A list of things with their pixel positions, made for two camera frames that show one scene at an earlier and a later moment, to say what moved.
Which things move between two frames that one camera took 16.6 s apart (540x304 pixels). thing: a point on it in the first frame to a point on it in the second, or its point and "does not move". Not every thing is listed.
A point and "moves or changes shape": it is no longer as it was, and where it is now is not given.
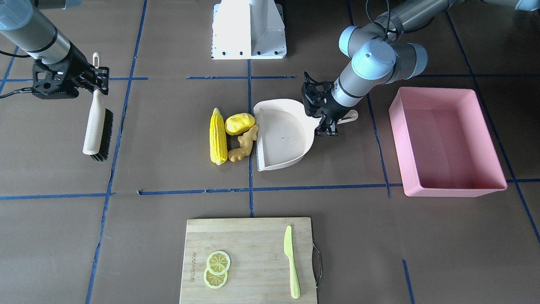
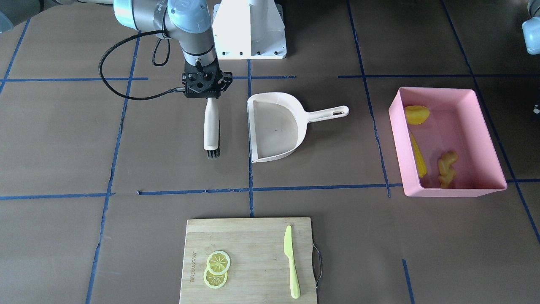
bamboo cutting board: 260,270 does not move
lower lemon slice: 214,281 does not move
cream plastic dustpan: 283,132 moves or changes shape
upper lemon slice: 218,262 does not move
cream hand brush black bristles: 98,137 to 211,134
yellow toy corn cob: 218,138 to 422,166
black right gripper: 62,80 to 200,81
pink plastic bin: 443,145 does not move
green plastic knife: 295,289 does not move
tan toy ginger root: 246,142 to 447,172
